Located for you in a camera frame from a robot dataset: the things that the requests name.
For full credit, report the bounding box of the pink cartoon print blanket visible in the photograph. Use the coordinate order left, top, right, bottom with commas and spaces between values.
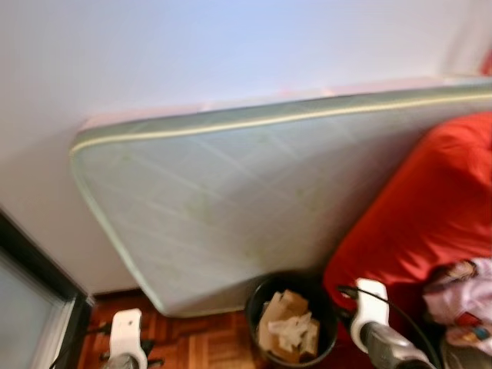
421, 258, 492, 354

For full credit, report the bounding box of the black framed frosted glass door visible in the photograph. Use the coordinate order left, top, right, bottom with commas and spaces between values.
0, 208, 94, 369

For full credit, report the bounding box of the crumpled brown and white paper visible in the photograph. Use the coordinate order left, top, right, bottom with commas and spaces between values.
258, 290, 321, 362

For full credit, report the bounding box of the pale green quilted mattress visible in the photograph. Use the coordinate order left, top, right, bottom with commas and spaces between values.
69, 77, 492, 317

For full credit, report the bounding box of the black round waste bin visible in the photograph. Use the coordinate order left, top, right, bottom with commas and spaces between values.
244, 271, 340, 366

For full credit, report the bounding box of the large red fabric cushion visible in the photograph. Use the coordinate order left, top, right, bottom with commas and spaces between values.
323, 111, 492, 310

